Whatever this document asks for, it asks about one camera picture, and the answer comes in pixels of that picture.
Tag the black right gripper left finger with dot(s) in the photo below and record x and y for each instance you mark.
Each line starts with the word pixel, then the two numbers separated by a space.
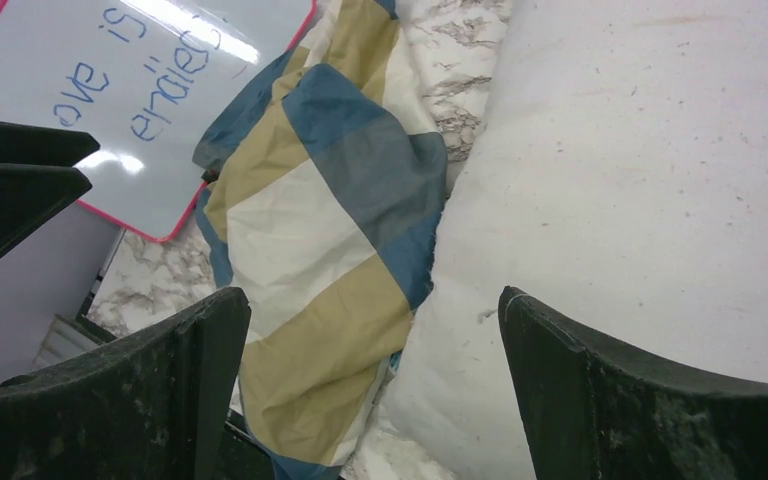
pixel 151 405

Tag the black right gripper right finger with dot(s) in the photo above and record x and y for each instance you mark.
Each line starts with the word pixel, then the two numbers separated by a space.
pixel 595 407

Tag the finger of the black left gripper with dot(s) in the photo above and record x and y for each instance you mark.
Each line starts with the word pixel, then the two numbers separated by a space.
pixel 31 145
pixel 30 195

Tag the white pillow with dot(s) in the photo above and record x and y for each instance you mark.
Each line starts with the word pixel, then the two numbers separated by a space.
pixel 622 179

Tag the blue beige checked pillowcase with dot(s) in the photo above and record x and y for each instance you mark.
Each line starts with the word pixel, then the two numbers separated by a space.
pixel 331 186

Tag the pink framed whiteboard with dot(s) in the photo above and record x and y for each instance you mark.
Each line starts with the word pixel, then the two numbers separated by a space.
pixel 145 79

